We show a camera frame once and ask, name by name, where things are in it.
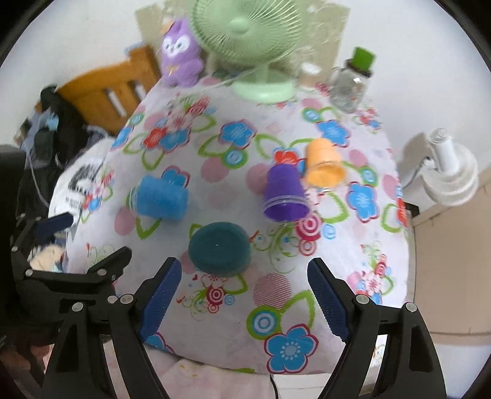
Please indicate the beige cabinet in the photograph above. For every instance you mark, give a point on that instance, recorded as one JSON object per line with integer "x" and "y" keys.
{"x": 452, "y": 268}

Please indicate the floral tablecloth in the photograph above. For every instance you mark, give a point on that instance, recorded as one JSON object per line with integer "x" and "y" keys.
{"x": 230, "y": 180}

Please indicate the white printed cloth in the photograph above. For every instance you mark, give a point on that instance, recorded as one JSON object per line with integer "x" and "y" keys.
{"x": 78, "y": 180}

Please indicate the blue cup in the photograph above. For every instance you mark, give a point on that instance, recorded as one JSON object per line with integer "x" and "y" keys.
{"x": 161, "y": 197}

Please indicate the orange cup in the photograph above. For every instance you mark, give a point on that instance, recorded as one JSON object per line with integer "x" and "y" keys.
{"x": 324, "y": 161}

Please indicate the purple cup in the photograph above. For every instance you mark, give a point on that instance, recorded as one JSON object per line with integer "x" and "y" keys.
{"x": 284, "y": 192}

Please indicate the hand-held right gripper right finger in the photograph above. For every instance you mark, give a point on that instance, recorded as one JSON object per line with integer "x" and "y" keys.
{"x": 330, "y": 303}

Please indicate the wooden chair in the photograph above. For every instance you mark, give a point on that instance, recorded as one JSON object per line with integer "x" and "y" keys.
{"x": 88, "y": 96}

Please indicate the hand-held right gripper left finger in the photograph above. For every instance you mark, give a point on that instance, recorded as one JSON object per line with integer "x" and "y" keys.
{"x": 161, "y": 301}

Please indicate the pale pink cloth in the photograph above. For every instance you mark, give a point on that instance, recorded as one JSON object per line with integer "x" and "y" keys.
{"x": 191, "y": 380}

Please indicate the black clothes pile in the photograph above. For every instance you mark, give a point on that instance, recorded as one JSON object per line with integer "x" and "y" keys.
{"x": 65, "y": 126}

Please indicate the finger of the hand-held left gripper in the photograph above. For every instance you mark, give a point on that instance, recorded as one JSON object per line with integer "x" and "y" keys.
{"x": 109, "y": 264}
{"x": 57, "y": 225}

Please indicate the small clear glass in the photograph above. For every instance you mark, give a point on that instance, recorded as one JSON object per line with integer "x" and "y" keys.
{"x": 308, "y": 75}

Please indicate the glass jar with green lid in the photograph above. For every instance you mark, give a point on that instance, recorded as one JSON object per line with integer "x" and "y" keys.
{"x": 347, "y": 88}

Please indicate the teal cup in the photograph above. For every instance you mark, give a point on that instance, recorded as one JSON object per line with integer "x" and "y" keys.
{"x": 218, "y": 247}

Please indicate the purple owl plush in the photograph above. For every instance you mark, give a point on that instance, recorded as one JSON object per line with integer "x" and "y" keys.
{"x": 178, "y": 57}

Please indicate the green desk fan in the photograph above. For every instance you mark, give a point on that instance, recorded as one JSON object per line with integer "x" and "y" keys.
{"x": 245, "y": 23}

